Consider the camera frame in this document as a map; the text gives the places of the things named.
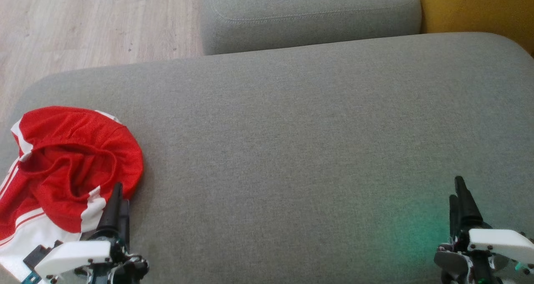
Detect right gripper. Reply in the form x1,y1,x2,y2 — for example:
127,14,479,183
434,176,534,284

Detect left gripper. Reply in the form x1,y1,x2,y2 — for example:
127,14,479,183
35,182,149,284

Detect red white basketball shorts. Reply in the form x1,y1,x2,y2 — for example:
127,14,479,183
10,106,144,234

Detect red Bulls basketball jersey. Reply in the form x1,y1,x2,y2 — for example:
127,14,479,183
0,159,84,282

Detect grey sofa chaise cushion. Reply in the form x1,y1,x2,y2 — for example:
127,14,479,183
0,32,534,284

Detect yellow sofa backrest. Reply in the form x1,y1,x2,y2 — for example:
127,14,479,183
415,0,534,57

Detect grey sofa seat cushion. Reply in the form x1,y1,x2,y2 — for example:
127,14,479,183
199,0,423,56

